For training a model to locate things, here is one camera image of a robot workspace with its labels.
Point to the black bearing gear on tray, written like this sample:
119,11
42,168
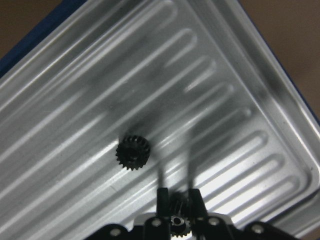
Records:
133,152

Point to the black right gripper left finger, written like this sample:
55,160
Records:
163,231

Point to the silver ribbed metal tray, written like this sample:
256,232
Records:
193,77

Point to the black bearing gear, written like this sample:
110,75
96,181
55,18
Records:
133,152
178,207

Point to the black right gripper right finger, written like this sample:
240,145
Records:
197,213

